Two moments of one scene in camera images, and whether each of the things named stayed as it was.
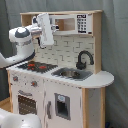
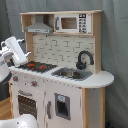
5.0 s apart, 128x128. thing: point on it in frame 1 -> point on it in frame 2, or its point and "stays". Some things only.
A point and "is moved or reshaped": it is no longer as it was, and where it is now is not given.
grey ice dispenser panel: (62, 106) stays
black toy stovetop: (36, 66) stays
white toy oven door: (28, 101) stays
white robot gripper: (42, 21) -> (13, 48)
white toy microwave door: (67, 23) is moved or reshaped
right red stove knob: (34, 83) stays
